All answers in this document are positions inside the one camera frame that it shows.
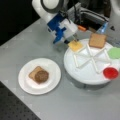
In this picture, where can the white blue gripper body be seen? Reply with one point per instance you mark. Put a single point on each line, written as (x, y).
(61, 28)

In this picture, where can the yellow cheese slice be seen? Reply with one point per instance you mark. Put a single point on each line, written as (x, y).
(75, 45)

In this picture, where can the toasted bread slice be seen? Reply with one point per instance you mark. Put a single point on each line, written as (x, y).
(97, 40)
(34, 71)

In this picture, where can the brown round meat patty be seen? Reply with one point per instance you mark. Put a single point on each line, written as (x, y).
(41, 76)

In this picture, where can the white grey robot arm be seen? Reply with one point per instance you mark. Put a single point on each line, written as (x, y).
(54, 13)

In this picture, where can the white divided round tray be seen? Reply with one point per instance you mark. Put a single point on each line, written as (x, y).
(87, 64)

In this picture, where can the white paper plate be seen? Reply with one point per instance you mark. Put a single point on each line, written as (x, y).
(31, 86)

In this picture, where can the green lettuce piece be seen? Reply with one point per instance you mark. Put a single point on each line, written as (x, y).
(114, 53)

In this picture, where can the red tomato slice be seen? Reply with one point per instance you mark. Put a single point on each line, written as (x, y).
(110, 73)

